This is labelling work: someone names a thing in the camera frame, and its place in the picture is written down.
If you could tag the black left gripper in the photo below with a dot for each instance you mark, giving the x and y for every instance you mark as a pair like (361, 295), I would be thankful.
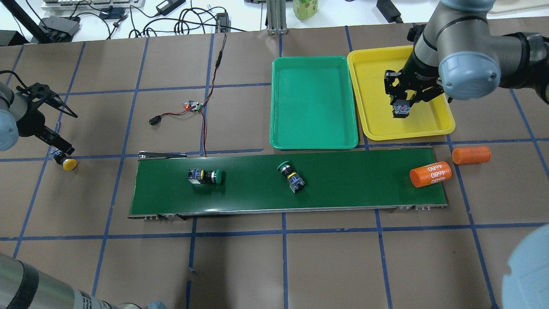
(29, 121)

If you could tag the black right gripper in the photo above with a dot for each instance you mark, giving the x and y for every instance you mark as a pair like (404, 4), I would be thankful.
(414, 74)

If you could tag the yellow push button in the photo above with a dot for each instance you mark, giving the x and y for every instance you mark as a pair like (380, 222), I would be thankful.
(401, 108)
(63, 159)

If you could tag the plain orange cylinder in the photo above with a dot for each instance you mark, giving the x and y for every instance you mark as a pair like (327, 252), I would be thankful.
(471, 155)

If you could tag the orange cylinder with 4680 print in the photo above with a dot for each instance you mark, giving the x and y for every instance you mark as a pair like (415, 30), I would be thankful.
(430, 174)

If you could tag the green push button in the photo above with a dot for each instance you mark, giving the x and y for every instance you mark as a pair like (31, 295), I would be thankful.
(294, 180)
(198, 176)

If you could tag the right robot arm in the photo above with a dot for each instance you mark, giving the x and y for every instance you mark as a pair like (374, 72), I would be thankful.
(455, 54)

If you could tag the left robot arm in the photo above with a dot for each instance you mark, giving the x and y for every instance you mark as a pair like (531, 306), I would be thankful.
(56, 220)

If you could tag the yellow tray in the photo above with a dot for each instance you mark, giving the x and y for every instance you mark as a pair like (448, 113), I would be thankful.
(367, 68)

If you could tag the green tray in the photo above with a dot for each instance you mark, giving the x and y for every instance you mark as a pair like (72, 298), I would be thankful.
(312, 104)

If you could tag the black connector plug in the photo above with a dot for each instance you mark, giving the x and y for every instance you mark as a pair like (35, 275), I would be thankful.
(155, 120)

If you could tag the green tea bottle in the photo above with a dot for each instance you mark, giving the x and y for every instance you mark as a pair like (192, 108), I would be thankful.
(304, 9)

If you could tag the small motor controller board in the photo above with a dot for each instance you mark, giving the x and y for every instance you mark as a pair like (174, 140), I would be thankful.
(193, 106)

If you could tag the green conveyor belt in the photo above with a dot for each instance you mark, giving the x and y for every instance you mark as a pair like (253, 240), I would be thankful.
(349, 180)

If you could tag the black power adapter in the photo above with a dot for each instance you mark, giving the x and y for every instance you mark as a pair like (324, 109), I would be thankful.
(223, 23)

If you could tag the aluminium frame post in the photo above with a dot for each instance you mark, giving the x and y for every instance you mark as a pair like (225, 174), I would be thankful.
(276, 17)

